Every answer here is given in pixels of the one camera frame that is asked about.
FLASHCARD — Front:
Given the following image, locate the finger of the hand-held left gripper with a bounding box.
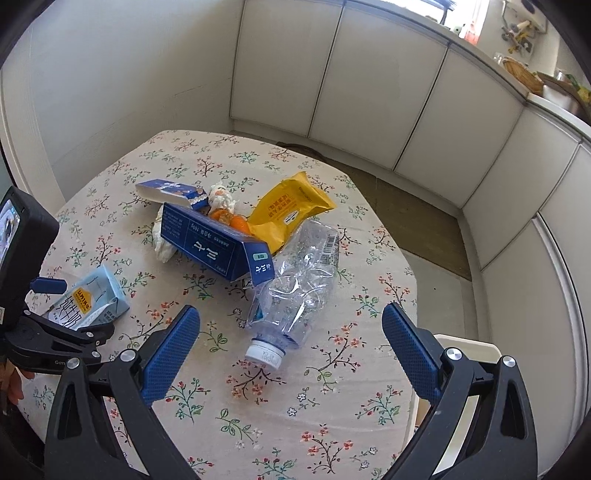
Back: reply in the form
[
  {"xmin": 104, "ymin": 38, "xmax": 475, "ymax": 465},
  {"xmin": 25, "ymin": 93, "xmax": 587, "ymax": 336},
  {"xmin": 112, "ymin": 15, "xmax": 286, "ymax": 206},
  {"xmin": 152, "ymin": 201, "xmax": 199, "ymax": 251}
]
[
  {"xmin": 18, "ymin": 309, "xmax": 116, "ymax": 360},
  {"xmin": 28, "ymin": 276, "xmax": 68, "ymax": 294}
]

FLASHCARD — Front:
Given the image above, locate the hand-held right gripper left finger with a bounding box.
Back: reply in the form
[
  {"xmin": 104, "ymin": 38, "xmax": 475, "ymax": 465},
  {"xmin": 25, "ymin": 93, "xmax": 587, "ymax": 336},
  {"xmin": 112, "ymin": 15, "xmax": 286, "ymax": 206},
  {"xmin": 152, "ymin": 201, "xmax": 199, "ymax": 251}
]
[{"xmin": 44, "ymin": 305, "xmax": 201, "ymax": 480}]

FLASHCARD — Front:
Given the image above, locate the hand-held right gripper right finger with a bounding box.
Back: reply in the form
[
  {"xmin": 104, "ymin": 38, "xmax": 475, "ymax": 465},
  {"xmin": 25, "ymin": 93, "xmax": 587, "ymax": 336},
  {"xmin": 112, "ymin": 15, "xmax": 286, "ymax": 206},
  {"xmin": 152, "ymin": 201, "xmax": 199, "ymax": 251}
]
[{"xmin": 382, "ymin": 302, "xmax": 539, "ymax": 480}]

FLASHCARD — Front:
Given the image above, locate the light blue milk carton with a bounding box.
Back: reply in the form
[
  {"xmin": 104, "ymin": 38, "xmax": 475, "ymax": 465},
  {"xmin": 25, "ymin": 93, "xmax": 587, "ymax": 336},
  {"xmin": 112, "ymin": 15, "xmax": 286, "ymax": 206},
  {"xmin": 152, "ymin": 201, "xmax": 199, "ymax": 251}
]
[{"xmin": 44, "ymin": 264, "xmax": 131, "ymax": 330}]

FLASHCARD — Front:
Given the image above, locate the white plastic bin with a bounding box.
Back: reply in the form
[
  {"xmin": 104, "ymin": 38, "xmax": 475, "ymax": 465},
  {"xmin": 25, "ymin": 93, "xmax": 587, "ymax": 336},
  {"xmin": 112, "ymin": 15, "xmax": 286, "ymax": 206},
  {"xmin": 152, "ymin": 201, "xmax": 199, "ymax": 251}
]
[{"xmin": 413, "ymin": 333, "xmax": 502, "ymax": 480}]

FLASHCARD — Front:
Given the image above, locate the clear crushed plastic bottle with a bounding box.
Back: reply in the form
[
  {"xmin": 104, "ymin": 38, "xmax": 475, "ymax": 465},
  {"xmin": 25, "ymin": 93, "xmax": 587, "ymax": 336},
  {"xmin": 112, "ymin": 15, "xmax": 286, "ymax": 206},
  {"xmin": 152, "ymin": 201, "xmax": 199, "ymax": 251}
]
[{"xmin": 244, "ymin": 219, "xmax": 341, "ymax": 372}]

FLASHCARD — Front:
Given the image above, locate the yellow snack bag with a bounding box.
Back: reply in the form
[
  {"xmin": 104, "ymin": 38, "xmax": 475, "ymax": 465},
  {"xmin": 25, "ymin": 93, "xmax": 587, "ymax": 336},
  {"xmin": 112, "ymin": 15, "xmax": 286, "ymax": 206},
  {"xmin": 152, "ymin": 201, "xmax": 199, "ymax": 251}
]
[{"xmin": 248, "ymin": 171, "xmax": 336, "ymax": 254}]

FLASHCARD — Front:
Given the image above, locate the person's left hand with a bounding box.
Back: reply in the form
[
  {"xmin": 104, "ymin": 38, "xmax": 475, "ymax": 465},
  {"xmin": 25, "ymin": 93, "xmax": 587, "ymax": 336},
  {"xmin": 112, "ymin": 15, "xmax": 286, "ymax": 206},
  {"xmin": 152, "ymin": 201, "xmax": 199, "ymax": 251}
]
[{"xmin": 0, "ymin": 360, "xmax": 35, "ymax": 407}]

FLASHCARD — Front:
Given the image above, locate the floral tablecloth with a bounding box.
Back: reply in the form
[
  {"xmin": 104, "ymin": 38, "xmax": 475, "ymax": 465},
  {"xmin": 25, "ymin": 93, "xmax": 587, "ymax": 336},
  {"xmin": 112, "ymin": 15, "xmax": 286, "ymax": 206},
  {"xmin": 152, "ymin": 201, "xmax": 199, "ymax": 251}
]
[{"xmin": 18, "ymin": 129, "xmax": 419, "ymax": 480}]

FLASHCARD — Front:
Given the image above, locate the blue cardboard box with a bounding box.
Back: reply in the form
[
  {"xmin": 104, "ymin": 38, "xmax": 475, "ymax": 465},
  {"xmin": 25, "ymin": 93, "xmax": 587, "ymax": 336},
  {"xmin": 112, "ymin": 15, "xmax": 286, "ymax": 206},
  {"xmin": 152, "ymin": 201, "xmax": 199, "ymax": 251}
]
[{"xmin": 135, "ymin": 179, "xmax": 276, "ymax": 287}]

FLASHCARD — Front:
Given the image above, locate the brown floor mat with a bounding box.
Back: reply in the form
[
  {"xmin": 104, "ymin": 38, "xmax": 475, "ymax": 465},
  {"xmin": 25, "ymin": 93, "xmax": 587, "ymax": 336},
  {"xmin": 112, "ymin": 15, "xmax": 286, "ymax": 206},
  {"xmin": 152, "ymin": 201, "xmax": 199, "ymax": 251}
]
[
  {"xmin": 277, "ymin": 143, "xmax": 377, "ymax": 208},
  {"xmin": 367, "ymin": 178, "xmax": 472, "ymax": 282}
]

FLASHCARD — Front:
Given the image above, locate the small twisted white tissue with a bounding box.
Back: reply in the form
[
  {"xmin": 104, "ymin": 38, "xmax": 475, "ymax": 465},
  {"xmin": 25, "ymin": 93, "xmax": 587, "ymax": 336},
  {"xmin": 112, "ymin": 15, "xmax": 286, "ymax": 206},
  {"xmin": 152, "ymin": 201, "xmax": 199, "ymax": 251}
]
[{"xmin": 207, "ymin": 184, "xmax": 237, "ymax": 214}]

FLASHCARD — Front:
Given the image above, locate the white drawer cabinet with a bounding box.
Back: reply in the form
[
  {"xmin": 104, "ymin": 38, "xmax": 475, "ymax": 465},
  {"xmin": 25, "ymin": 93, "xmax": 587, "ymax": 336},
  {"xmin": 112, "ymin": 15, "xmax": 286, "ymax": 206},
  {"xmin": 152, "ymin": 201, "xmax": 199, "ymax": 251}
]
[{"xmin": 462, "ymin": 99, "xmax": 591, "ymax": 462}]

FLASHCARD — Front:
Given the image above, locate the white kitchen cabinet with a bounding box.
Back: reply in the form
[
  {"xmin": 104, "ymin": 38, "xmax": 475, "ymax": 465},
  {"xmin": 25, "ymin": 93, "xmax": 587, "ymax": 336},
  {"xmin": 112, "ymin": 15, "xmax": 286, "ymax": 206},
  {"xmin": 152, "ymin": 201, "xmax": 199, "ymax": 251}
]
[{"xmin": 228, "ymin": 0, "xmax": 527, "ymax": 210}]

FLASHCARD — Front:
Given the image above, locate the steel tray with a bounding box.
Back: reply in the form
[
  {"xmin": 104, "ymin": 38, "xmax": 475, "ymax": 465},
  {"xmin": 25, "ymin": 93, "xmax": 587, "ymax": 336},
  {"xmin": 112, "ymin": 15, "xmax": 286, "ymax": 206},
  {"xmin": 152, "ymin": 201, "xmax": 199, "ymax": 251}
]
[{"xmin": 538, "ymin": 74, "xmax": 587, "ymax": 117}]

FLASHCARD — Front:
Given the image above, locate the wicker basket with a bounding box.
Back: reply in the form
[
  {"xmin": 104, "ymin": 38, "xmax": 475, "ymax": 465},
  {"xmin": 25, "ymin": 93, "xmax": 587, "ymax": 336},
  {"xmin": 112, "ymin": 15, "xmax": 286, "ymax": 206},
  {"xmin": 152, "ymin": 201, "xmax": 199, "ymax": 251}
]
[{"xmin": 503, "ymin": 56, "xmax": 546, "ymax": 95}]

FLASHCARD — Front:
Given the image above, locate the window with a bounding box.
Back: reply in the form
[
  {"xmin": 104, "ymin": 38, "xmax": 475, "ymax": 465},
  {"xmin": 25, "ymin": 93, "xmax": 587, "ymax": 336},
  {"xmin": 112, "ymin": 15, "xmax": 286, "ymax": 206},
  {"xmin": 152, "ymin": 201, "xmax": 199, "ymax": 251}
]
[{"xmin": 416, "ymin": 0, "xmax": 488, "ymax": 29}]

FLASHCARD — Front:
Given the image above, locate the wire rack with packets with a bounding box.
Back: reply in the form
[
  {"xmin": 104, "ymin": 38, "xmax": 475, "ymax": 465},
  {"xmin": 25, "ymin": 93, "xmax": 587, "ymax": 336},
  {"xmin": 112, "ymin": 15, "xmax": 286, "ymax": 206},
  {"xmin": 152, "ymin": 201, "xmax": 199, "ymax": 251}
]
[{"xmin": 564, "ymin": 73, "xmax": 591, "ymax": 106}]

